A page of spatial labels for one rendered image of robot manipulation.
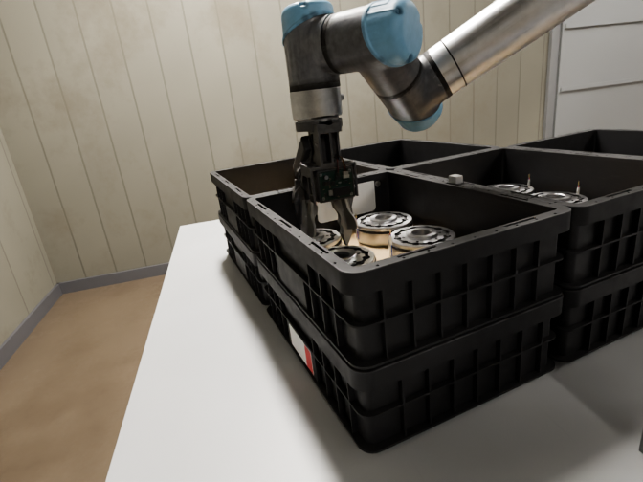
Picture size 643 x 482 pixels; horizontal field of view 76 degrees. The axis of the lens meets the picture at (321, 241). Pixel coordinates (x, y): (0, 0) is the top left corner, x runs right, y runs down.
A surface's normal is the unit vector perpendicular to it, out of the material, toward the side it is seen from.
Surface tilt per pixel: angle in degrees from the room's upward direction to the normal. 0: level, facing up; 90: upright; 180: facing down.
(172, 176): 90
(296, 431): 0
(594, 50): 90
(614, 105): 90
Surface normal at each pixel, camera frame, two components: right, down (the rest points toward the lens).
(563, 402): -0.11, -0.94
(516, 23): -0.19, 0.38
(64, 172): 0.24, 0.30
